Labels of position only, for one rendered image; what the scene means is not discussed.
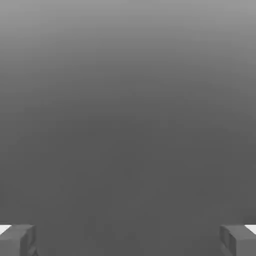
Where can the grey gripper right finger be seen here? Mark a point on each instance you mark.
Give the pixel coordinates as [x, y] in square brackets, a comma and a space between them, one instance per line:
[242, 242]

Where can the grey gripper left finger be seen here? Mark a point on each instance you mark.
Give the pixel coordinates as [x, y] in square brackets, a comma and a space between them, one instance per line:
[14, 242]

